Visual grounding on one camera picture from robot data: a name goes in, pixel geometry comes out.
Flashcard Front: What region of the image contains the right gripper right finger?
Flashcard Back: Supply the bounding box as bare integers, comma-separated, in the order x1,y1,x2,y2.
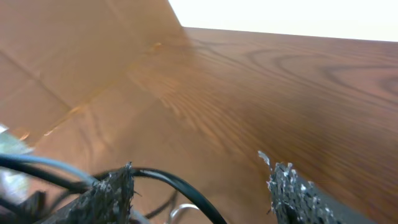
258,151,374,224

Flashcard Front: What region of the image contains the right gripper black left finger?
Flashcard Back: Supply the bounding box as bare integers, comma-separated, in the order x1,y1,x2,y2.
41,162,134,224

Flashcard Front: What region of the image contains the white usb cable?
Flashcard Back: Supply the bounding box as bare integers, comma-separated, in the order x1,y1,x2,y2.
130,203,200,224

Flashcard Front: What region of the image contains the thin black usb cable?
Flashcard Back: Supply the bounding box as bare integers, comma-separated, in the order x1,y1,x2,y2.
0,154,97,194

